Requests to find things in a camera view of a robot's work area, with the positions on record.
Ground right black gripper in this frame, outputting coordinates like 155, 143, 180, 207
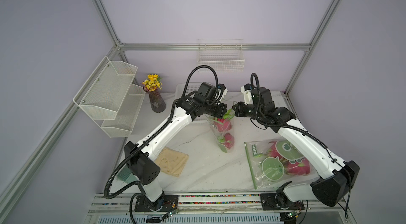
233, 102, 264, 121

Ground pink dragon fruit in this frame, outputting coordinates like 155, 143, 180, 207
217, 133, 235, 153
214, 109, 235, 133

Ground clear zip-top bag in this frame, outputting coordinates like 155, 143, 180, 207
244, 138, 316, 190
205, 108, 235, 153

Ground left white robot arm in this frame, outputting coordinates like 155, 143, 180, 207
104, 65, 227, 202

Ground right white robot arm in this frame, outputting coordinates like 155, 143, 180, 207
233, 73, 360, 209

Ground pink dragon fruit in bag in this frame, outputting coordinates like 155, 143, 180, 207
217, 133, 235, 153

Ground dragon fruit in near bag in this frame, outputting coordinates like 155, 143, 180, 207
266, 140, 311, 175

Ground white plastic basket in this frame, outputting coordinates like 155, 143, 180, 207
171, 82, 216, 124

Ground beige work glove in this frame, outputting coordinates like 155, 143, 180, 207
154, 147, 189, 178

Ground yellow flowers in vase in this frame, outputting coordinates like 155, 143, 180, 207
142, 74, 166, 113

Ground white mesh two-tier shelf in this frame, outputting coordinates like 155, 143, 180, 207
73, 57, 145, 138

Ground green hand brush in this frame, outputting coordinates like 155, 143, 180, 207
115, 167, 139, 184

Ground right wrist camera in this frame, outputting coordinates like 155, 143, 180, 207
241, 83, 253, 105

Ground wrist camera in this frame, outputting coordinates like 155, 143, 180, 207
217, 83, 228, 101
241, 83, 253, 105

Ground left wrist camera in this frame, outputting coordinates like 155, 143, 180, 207
217, 83, 228, 101

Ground white wire wall basket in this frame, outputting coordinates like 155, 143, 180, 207
197, 39, 245, 72

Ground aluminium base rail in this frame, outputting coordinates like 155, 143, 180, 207
85, 192, 356, 224

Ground aluminium frame struts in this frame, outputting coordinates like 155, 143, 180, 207
1, 0, 331, 192

